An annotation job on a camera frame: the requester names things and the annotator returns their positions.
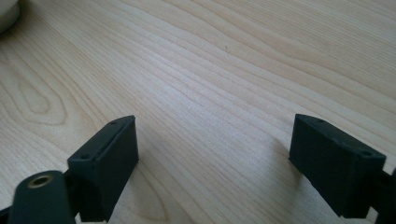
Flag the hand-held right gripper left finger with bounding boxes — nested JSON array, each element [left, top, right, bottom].
[[67, 115, 140, 223]]

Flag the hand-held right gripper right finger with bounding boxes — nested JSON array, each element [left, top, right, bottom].
[[289, 113, 388, 219]]

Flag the white round object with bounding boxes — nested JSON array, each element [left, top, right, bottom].
[[0, 0, 21, 35]]

